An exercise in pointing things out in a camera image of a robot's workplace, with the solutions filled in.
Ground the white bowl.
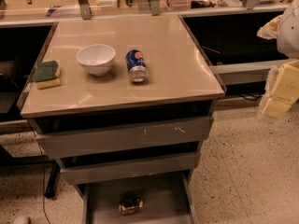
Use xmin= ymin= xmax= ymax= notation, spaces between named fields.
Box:
xmin=77 ymin=44 xmax=116 ymax=76

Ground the green yellow sponge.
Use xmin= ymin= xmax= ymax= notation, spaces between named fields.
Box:
xmin=33 ymin=61 xmax=61 ymax=90

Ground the top grey drawer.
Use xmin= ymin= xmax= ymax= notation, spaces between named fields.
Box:
xmin=36 ymin=116 xmax=213 ymax=159

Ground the open bottom drawer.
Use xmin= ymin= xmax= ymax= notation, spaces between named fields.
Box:
xmin=82 ymin=172 xmax=198 ymax=224

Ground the middle grey drawer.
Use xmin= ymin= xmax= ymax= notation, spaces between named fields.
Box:
xmin=61 ymin=151 xmax=200 ymax=185

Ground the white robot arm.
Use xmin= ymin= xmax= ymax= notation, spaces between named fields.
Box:
xmin=257 ymin=0 xmax=299 ymax=121

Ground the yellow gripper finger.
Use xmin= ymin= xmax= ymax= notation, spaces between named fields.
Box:
xmin=262 ymin=60 xmax=299 ymax=119
xmin=257 ymin=15 xmax=282 ymax=39

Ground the grey drawer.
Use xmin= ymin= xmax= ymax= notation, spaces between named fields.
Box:
xmin=36 ymin=116 xmax=213 ymax=159
xmin=61 ymin=151 xmax=200 ymax=185

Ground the blue pepsi can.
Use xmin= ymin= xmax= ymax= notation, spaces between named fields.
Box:
xmin=125 ymin=49 xmax=148 ymax=83

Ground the black floor cable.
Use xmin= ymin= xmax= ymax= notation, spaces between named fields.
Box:
xmin=29 ymin=121 xmax=52 ymax=224

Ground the grey drawer cabinet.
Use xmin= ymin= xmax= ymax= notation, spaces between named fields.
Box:
xmin=16 ymin=13 xmax=227 ymax=224

